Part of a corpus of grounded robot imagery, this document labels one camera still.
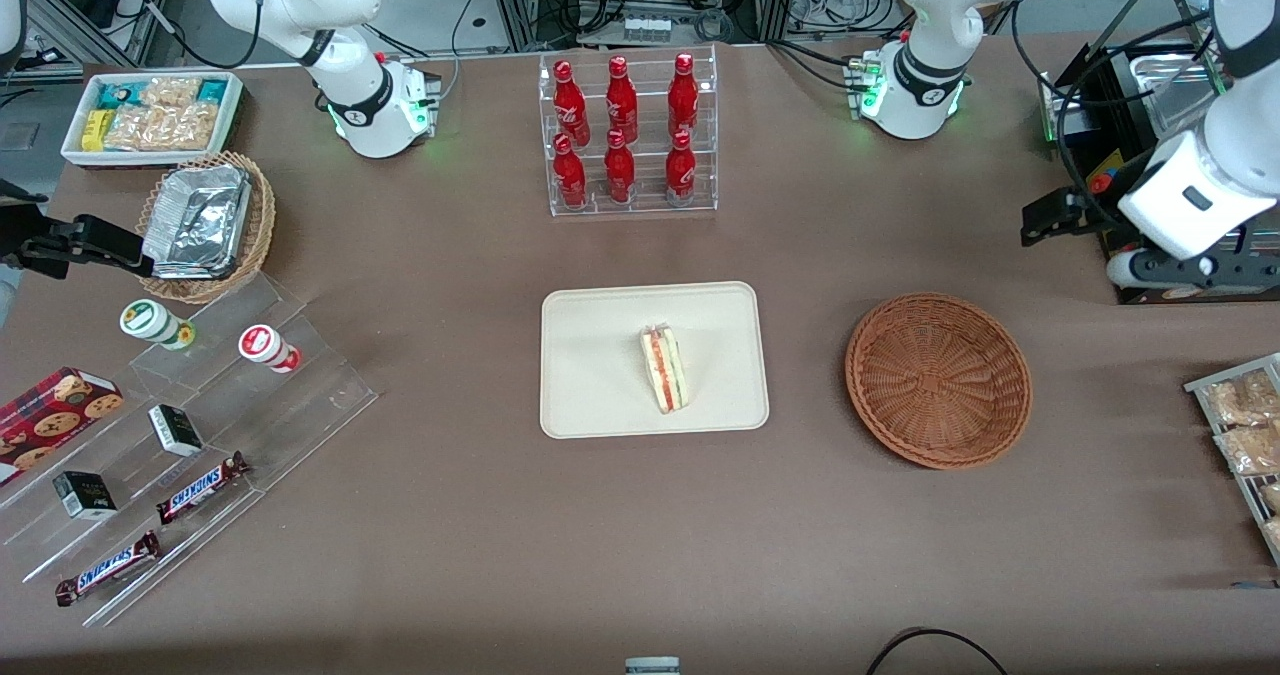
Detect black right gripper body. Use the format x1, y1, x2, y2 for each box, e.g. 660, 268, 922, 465
0, 180, 73, 282

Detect triangle sandwich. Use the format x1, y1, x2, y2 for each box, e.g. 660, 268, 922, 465
640, 323, 690, 416

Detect light wicker basket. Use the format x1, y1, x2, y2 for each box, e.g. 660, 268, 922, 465
134, 151, 277, 305

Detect brown wicker basket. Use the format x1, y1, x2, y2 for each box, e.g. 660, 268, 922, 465
845, 292, 1033, 471

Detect beige plastic tray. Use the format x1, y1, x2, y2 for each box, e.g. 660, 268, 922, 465
540, 281, 770, 440

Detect green lid cup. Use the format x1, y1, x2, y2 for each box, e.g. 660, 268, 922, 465
119, 298, 197, 352

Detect stacked aluminium foil containers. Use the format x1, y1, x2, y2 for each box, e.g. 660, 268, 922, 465
141, 164, 254, 282

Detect black food warmer case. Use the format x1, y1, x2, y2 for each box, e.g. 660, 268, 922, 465
1038, 0, 1280, 306

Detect clear bag of crackers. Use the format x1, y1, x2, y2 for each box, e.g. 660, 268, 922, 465
140, 76, 202, 108
104, 102, 218, 152

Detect red chocolate chip cookie box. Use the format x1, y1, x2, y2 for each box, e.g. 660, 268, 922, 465
0, 366, 126, 487

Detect white rectangular snack bin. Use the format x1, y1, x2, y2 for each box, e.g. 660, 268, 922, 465
60, 70, 245, 171

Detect red lid cup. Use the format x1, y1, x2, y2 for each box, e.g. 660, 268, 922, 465
237, 323, 303, 375

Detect small black box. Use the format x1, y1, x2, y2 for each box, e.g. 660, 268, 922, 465
147, 403, 205, 458
52, 470, 119, 522

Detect clear bag of fried snacks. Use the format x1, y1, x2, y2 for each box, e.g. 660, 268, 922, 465
1214, 424, 1280, 477
1204, 369, 1280, 427

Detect clear acrylic step display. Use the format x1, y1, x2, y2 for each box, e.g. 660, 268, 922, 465
0, 272, 380, 628

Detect snickers bar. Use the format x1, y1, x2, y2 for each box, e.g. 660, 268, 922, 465
54, 530, 163, 608
155, 451, 252, 526

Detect red cola bottle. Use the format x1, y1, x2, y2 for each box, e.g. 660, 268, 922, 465
664, 130, 698, 206
603, 130, 637, 204
605, 56, 639, 144
667, 53, 700, 139
553, 60, 592, 147
552, 134, 589, 208

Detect clear acrylic bottle rack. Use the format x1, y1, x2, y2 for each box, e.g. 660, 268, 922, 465
538, 44, 719, 218

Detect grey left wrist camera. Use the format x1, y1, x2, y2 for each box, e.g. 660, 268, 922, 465
1106, 243, 1280, 292

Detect metal wire tray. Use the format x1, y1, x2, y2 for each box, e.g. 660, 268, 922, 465
1184, 352, 1280, 567

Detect black floor cable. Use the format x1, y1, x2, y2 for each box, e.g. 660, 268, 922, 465
864, 627, 1011, 675

